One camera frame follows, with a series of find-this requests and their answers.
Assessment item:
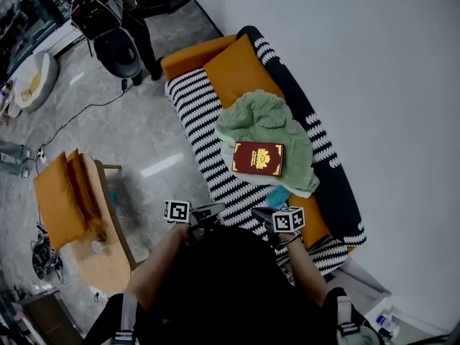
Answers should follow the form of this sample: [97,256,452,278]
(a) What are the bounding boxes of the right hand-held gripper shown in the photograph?
[250,206,306,246]

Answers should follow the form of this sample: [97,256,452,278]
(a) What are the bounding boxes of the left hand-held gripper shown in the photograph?
[163,198,227,246]

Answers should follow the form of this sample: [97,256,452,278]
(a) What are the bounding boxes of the red book with gold print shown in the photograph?
[231,141,285,178]

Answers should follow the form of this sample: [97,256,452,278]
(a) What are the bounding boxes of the orange sofa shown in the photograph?
[160,25,368,276]

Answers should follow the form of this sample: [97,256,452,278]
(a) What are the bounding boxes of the person's right forearm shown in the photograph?
[285,234,330,307]

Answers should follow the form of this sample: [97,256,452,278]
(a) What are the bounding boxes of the person's left forearm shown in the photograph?
[127,224,191,312]

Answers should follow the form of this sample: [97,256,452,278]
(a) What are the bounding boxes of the orange sofa cushion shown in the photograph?
[203,33,285,110]
[287,193,332,250]

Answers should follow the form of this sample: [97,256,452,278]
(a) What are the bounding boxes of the round wooden coffee table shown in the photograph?
[71,152,139,296]

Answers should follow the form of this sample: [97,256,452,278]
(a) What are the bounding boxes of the teal cloth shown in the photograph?
[264,186,291,208]

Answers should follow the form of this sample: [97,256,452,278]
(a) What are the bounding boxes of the black white striped blanket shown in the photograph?
[164,25,368,276]

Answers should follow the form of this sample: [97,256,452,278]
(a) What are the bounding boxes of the green knitted blanket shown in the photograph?
[214,89,321,200]

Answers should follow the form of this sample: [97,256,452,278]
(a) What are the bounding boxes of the clear bottle with blue cap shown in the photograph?
[374,313,400,337]

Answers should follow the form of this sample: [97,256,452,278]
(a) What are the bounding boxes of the black white gear pile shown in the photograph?
[30,223,64,282]

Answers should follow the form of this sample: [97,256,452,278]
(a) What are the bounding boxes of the black round chair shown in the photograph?
[92,29,143,79]

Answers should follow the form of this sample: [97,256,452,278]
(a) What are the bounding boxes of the white cabinet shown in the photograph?
[325,257,460,345]

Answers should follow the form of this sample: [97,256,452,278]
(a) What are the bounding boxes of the dark wooden cabinet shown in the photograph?
[16,287,86,345]

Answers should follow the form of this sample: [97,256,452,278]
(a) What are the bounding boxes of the white round pouf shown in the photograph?
[13,50,59,114]

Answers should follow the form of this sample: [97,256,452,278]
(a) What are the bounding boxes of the black backpack rig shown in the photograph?
[69,0,125,41]

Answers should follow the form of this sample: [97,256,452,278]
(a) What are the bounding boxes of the black framed glass partition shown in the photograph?
[0,0,75,75]

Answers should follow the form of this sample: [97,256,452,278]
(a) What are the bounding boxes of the grey harness shoulder strap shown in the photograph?
[336,295,366,345]
[111,292,140,345]

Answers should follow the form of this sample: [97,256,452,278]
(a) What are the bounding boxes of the black floor cable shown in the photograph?
[35,78,129,157]

